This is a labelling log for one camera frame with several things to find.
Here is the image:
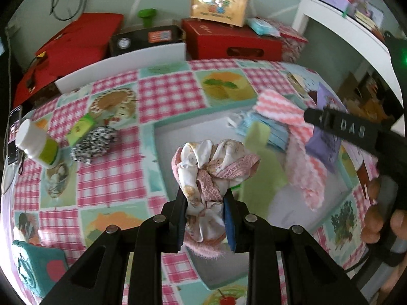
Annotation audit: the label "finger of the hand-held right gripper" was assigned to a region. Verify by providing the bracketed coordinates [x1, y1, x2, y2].
[303, 106, 393, 155]

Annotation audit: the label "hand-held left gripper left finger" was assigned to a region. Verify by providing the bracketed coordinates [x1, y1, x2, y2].
[41, 187, 187, 305]

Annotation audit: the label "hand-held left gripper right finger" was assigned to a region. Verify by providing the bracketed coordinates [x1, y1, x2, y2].
[223, 194, 369, 305]

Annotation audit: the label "pink knit scrunchie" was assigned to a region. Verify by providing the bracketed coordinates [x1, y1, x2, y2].
[171, 152, 261, 259]

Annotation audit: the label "green cloth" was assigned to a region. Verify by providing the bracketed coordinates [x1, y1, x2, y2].
[240, 122, 288, 223]

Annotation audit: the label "pink striped towel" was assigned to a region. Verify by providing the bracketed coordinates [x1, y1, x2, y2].
[254, 89, 328, 210]

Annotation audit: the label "white floral scrunchie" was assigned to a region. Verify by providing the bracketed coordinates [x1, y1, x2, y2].
[174, 139, 245, 242]

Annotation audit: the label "blue face mask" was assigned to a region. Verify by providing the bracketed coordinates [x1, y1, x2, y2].
[227, 111, 290, 151]

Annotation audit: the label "person's right hand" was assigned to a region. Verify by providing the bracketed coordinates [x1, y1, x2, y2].
[361, 177, 383, 245]

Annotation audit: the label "red patterned box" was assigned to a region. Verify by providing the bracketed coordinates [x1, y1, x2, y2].
[270, 19, 309, 64]

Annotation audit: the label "white shelf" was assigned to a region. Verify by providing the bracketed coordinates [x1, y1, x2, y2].
[292, 0, 398, 77]

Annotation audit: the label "leopard print scrunchie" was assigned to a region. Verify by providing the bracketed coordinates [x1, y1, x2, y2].
[70, 126, 118, 165]

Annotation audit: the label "colourful packets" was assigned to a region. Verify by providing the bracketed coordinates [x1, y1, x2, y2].
[342, 0, 386, 35]

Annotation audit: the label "blue wet wipes pack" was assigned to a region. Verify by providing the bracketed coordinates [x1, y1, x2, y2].
[246, 17, 281, 37]

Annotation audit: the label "small green box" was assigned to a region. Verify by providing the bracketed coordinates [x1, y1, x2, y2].
[66, 114, 97, 147]

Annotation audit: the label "pink checkered tablecloth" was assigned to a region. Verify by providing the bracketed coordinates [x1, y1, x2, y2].
[0, 59, 382, 305]

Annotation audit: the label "teal pouch with red apple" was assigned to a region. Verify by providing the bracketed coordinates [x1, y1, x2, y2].
[12, 240, 69, 297]

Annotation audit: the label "white bottle with green label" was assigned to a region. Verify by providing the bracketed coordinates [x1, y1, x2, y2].
[15, 119, 61, 169]

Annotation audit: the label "white board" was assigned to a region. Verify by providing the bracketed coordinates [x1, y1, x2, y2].
[54, 42, 187, 93]

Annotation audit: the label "black box with gauge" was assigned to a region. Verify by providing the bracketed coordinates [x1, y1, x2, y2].
[109, 25, 185, 58]

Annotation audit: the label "large flat red box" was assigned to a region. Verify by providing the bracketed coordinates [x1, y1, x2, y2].
[13, 13, 124, 109]

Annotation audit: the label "green dumbbell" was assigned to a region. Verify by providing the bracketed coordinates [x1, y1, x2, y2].
[138, 8, 158, 27]

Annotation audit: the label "red box with handle cutout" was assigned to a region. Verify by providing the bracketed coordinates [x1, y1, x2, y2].
[181, 18, 283, 61]

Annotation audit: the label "yellow gift bag with handle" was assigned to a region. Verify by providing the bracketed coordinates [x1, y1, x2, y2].
[190, 0, 250, 27]

